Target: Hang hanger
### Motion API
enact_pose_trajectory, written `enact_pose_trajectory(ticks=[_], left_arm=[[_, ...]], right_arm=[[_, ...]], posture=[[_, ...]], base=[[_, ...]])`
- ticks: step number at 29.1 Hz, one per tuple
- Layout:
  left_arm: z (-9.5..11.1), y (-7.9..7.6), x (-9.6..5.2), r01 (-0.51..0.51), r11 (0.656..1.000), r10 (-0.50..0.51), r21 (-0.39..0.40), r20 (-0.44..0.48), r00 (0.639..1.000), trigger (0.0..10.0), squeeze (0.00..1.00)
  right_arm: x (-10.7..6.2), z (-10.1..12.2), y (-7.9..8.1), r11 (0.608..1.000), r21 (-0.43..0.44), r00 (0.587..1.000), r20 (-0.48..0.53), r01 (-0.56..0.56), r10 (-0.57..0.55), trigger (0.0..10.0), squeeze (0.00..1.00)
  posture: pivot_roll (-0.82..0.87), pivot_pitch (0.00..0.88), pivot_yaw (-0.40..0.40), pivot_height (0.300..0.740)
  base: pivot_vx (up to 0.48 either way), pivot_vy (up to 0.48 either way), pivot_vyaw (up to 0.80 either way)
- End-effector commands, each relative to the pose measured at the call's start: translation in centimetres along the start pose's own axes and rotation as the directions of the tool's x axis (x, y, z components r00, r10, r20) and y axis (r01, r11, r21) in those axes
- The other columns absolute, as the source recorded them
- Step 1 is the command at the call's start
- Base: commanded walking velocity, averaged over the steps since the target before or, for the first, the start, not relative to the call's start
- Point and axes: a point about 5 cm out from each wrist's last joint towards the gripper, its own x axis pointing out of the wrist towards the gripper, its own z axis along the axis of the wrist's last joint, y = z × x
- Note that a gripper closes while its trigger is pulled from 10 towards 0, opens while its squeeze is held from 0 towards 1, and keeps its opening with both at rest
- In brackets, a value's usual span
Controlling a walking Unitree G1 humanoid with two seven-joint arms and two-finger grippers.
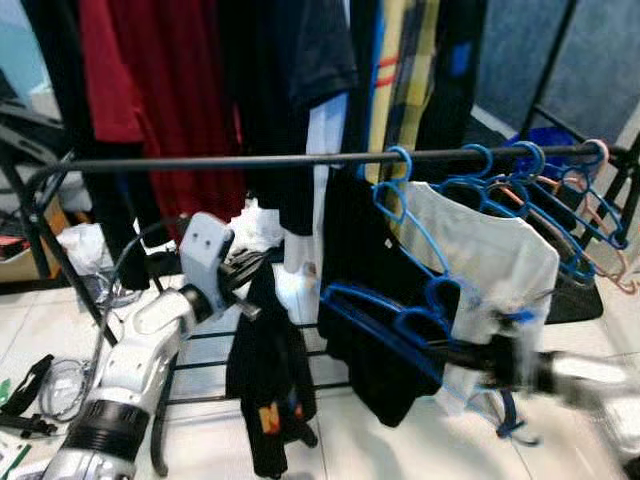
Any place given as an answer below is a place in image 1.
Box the red garment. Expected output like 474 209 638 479
78 0 247 229

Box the clear plastic bag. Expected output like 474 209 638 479
55 222 116 301

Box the plain black garment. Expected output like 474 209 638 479
318 165 463 429

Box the blue plastic hanger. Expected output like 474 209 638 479
435 145 561 281
480 142 601 286
318 278 539 443
372 146 456 281

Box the white t-shirt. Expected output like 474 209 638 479
400 183 561 406

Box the black strap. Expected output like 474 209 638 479
0 353 59 438

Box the black short sleeve shirt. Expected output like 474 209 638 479
215 0 358 236

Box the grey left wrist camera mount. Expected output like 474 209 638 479
180 212 237 313

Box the pink plastic hanger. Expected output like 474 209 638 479
500 138 639 296

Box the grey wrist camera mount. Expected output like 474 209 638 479
452 295 546 403
180 212 237 313

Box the black garment with blue patch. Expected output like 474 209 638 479
415 0 488 151

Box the clear coiled cable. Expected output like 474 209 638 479
45 358 98 423

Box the black metal clothes rack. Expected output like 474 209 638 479
18 0 640 479

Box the black garment with colourful print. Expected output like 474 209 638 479
225 265 319 479

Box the brown cardboard box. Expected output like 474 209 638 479
0 195 73 283

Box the white plastic bag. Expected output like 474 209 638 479
228 198 323 323

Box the yellow plaid garment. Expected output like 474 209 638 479
365 0 441 156

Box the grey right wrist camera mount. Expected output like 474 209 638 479
452 295 546 403

